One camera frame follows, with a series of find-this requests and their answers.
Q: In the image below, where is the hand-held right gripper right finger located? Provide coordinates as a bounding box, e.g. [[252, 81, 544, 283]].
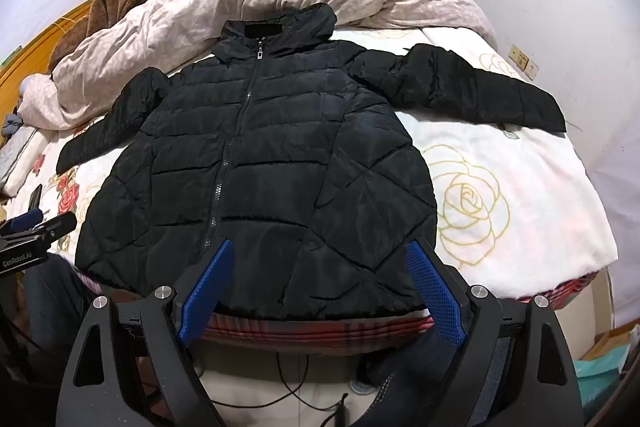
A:
[[404, 239, 585, 427]]

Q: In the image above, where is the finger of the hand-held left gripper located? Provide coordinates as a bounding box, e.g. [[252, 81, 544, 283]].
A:
[[0, 209, 44, 237], [30, 212, 79, 242]]

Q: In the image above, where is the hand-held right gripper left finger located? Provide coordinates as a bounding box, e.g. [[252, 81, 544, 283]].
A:
[[57, 239, 235, 427]]

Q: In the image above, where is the black puffer jacket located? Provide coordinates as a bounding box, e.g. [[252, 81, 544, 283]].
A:
[[56, 3, 567, 320]]

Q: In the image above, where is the person's left leg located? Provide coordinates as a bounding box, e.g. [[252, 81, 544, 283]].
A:
[[22, 252, 96, 358]]

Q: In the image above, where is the person's leg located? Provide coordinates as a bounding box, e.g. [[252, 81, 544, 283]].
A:
[[357, 327, 501, 427], [22, 252, 96, 358]]

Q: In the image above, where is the grey pillow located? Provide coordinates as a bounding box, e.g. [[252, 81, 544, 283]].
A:
[[0, 127, 38, 198]]

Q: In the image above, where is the white rose printed bed sheet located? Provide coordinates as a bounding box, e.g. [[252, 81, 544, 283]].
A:
[[10, 24, 618, 303]]

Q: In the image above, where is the person's right leg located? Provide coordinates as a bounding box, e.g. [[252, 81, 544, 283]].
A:
[[357, 327, 501, 427]]

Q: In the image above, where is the red plaid under sheet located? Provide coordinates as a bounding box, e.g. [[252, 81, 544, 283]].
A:
[[75, 267, 601, 344]]

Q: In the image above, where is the light blue cloth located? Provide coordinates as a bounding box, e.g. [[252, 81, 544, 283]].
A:
[[20, 74, 51, 98]]

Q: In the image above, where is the wooden headboard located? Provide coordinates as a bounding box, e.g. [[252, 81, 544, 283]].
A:
[[0, 0, 96, 118]]

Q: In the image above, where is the teal plastic bag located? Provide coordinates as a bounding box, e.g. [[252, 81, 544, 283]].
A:
[[575, 357, 626, 379]]

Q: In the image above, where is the brown plush blanket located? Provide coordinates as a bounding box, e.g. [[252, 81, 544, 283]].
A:
[[47, 0, 168, 72]]

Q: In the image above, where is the black floor cable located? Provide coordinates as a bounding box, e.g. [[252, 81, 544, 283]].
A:
[[210, 347, 351, 427]]

